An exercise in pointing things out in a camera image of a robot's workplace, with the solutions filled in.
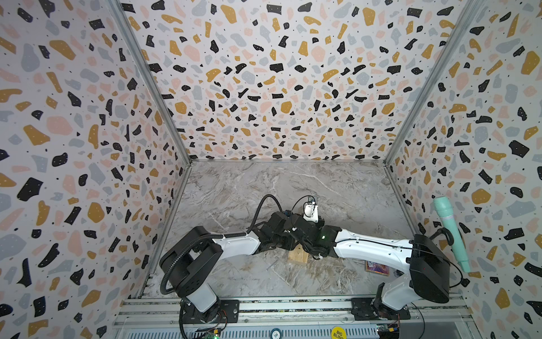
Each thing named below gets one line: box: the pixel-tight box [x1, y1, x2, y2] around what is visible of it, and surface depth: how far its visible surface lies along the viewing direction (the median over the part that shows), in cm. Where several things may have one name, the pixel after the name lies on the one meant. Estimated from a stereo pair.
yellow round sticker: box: [330, 326, 347, 339], surface depth 71 cm
